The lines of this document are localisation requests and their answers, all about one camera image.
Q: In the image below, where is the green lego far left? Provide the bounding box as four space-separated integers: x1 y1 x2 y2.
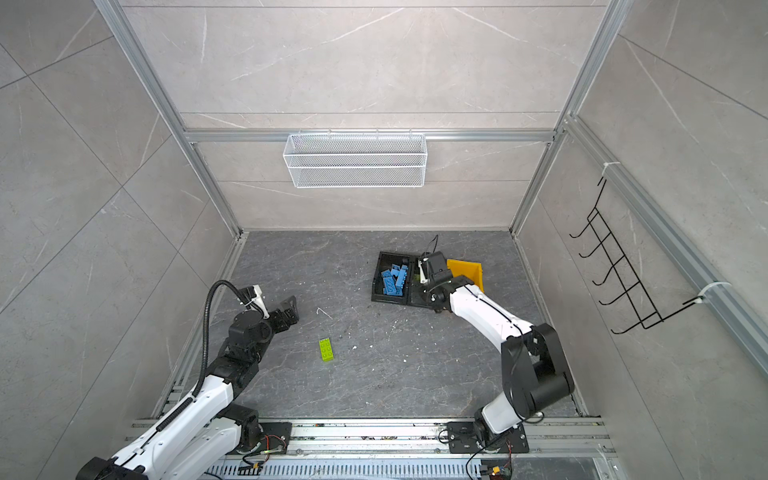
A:
318 338 334 362

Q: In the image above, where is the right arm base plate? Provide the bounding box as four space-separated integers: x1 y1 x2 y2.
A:
437 420 530 454

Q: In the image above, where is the black bin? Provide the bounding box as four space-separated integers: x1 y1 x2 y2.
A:
371 251 413 305
407 252 434 309

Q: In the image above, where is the white zip tie scrap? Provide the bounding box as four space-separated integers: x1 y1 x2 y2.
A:
316 307 334 320

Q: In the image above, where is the aluminium front rail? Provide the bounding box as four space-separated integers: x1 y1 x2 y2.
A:
116 418 619 480

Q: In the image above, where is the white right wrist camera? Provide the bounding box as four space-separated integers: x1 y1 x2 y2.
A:
418 257 429 284

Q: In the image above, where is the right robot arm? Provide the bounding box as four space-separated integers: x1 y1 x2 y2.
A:
418 252 575 442

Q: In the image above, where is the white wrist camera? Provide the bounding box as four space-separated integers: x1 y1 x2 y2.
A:
243 285 269 319
418 257 429 284

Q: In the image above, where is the yellow plastic bin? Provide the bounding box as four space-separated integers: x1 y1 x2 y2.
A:
446 259 484 292

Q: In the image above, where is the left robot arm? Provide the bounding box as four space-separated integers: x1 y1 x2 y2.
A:
76 279 299 479

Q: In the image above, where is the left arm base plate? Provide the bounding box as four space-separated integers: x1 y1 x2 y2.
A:
236 422 293 455

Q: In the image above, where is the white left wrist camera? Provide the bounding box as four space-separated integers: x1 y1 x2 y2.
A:
243 285 269 319

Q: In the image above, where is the black wire hook rack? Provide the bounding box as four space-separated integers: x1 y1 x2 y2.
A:
568 177 708 336

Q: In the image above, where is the blue lego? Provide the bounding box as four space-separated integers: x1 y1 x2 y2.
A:
395 265 408 290
381 270 395 286
384 284 403 297

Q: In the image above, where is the white wire mesh basket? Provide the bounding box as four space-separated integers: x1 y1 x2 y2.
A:
283 132 428 189

